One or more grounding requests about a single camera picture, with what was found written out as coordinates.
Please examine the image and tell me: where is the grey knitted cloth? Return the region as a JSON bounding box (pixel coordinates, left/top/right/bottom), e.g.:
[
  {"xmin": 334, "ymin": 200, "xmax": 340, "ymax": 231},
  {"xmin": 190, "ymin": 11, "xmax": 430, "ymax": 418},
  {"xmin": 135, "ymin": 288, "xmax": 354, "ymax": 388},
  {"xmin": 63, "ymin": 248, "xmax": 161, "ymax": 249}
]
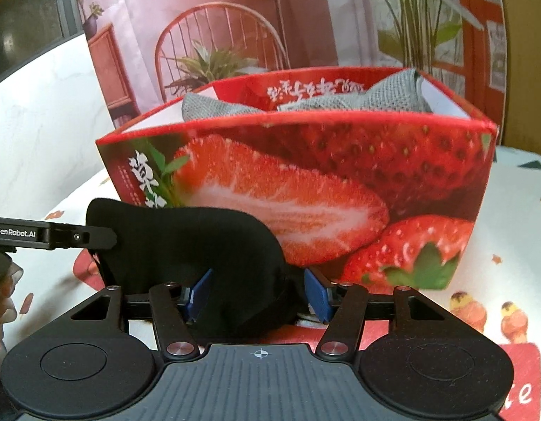
[{"xmin": 181, "ymin": 68, "xmax": 432, "ymax": 122}]

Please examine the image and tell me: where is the red strawberry cardboard box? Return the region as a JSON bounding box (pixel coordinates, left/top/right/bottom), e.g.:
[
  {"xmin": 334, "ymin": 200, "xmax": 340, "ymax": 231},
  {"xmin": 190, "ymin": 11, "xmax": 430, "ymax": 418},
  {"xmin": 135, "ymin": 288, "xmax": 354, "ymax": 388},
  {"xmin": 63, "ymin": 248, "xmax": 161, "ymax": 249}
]
[{"xmin": 96, "ymin": 67, "xmax": 499, "ymax": 293}]

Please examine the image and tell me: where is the printed room backdrop poster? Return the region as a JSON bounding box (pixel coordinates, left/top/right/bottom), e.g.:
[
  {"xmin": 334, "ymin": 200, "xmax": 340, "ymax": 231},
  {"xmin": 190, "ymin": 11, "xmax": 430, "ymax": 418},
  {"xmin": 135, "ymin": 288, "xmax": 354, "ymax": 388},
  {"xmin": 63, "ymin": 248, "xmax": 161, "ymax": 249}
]
[{"xmin": 75, "ymin": 0, "xmax": 507, "ymax": 126}]

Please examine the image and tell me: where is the black eye mask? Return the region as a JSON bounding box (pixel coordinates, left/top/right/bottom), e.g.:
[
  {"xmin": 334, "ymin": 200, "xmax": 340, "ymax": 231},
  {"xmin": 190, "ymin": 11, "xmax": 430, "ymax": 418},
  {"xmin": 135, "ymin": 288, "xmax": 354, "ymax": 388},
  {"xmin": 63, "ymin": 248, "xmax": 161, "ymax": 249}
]
[{"xmin": 86, "ymin": 199, "xmax": 292, "ymax": 343}]

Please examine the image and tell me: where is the person's left hand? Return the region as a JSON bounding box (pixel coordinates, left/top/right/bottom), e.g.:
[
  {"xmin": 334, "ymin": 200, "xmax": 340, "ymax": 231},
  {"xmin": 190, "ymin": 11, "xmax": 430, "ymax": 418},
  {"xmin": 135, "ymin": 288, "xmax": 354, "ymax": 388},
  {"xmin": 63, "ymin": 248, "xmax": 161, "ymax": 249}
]
[{"xmin": 0, "ymin": 253, "xmax": 24, "ymax": 348}]

